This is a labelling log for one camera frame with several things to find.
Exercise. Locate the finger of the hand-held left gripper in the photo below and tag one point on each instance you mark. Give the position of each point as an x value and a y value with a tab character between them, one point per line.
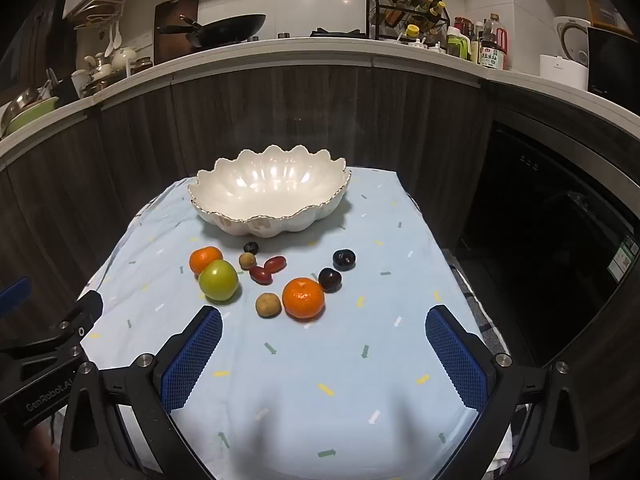
15	296
87	310

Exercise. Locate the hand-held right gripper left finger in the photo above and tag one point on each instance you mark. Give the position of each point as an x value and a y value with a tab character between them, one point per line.
195	355

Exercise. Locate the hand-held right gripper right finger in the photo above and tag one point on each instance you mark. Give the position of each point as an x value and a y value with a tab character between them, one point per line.
457	360

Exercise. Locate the green round fruit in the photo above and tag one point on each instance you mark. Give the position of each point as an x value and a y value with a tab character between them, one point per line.
218	280

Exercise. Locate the large brown longan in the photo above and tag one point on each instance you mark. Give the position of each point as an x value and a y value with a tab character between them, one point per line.
268	305

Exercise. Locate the small mandarin orange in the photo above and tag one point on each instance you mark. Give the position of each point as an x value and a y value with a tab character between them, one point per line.
204	259

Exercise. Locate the red grape tomato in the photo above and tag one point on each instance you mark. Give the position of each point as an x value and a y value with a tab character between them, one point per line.
276	263
260	275

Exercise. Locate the small brown longan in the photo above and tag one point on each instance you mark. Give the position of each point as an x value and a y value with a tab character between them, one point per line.
247	260

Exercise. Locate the blueberry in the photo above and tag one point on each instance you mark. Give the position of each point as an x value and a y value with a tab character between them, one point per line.
250	248

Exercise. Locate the large mandarin orange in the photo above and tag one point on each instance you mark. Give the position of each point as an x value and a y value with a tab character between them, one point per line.
303	299

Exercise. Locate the dark plum front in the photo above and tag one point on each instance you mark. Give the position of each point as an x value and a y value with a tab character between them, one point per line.
330	279

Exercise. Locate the dark plum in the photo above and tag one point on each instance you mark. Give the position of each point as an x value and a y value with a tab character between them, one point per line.
330	279
344	259

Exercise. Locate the dark plum back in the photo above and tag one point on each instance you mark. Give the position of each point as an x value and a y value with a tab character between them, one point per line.
344	259

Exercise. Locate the white scalloped bowl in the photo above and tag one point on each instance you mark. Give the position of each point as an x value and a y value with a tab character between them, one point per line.
270	185

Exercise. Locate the checkered cloth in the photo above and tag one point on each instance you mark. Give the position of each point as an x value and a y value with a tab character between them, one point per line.
472	302

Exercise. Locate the light blue patterned tablecloth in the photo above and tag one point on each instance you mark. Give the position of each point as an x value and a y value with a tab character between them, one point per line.
310	360

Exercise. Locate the built-in black dishwasher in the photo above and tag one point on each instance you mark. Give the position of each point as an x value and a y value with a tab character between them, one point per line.
550	220

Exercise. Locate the green plate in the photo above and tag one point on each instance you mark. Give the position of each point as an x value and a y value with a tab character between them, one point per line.
32	112

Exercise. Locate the metal bowl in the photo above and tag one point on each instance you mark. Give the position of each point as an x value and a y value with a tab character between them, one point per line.
20	100

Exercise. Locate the white mug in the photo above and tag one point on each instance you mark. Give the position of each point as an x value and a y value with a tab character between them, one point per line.
80	82

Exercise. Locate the white teapot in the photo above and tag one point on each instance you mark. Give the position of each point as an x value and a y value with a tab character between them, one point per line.
124	59

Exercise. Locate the kitchen counter with wood cabinets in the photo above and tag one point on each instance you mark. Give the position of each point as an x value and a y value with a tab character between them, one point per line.
300	110

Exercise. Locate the white hanging spatulas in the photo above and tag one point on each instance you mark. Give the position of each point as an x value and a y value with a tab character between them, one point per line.
114	40

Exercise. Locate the wooden cutting board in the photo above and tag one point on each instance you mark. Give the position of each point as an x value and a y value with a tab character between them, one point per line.
170	10

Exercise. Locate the green plastic container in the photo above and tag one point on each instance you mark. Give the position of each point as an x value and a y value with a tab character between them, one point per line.
457	45

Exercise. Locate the dark sauce bottle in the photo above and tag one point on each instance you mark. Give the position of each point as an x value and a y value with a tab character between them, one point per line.
476	42

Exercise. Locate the black wok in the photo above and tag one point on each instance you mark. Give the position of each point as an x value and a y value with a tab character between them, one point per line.
235	27

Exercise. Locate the yellow cap seasoning jar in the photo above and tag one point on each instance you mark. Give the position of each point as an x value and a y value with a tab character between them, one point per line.
412	32

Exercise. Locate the black microwave oven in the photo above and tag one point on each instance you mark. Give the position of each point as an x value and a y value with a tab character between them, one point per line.
612	65

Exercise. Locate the red lid jar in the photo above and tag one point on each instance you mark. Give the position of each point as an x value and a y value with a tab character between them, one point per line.
462	25

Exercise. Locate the yellow cap dark bottle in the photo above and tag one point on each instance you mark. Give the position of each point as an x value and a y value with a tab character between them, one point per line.
438	15

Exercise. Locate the gas stove burner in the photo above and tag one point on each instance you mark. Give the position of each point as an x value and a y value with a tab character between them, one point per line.
337	33

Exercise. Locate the black spice rack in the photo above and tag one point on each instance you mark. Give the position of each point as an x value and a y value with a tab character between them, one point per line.
385	15

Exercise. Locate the wall utensil rack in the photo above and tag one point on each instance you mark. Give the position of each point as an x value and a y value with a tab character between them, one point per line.
100	10

